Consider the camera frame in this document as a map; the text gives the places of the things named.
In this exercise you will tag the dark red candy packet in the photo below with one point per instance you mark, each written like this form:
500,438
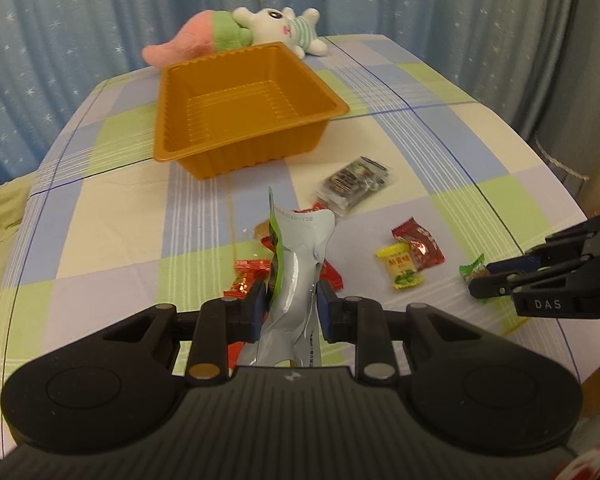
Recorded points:
424,249

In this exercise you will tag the clear dark snack packet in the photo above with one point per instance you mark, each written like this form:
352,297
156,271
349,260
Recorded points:
352,184

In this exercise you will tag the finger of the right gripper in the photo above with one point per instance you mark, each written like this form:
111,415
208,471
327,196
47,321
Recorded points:
523,264
499,285

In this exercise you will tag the large red snack packet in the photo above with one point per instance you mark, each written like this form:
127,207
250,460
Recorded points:
328,272

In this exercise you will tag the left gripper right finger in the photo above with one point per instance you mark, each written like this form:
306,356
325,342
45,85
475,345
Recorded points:
362,322

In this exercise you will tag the checkered tablecloth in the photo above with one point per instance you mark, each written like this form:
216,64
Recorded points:
109,231

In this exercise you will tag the orange plastic tray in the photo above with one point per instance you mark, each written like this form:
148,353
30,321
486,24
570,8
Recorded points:
241,108

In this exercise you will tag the yellow candy packet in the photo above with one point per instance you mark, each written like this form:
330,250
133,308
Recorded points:
400,266

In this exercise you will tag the silver green snack pouch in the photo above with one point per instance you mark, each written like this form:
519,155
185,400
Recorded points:
289,334

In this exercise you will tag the white bunny plush toy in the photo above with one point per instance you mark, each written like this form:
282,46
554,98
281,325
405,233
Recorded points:
296,31

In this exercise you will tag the blue star curtain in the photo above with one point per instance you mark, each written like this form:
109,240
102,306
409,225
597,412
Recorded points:
534,62

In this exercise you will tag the green candy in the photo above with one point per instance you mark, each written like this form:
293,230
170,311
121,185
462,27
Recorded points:
475,269

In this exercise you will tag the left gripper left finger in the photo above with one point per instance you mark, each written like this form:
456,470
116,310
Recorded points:
217,324

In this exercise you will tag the pink green carrot plush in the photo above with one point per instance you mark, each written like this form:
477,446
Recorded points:
206,32

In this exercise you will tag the shiny red orange candy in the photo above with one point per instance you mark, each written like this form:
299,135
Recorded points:
247,272

